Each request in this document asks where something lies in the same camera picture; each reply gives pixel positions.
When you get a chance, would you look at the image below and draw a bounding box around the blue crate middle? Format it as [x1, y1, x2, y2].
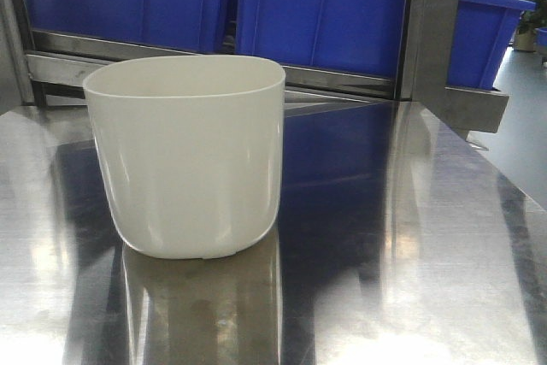
[235, 0, 405, 78]

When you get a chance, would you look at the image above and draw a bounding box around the white plastic bin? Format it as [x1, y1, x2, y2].
[83, 55, 285, 259]

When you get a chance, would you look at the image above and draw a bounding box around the blue crate right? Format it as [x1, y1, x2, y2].
[447, 0, 536, 90]

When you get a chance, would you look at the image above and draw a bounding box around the potted green plant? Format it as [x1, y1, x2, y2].
[514, 0, 547, 53]

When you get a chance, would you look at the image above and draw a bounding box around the stainless steel shelf frame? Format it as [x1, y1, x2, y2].
[1, 0, 509, 132]

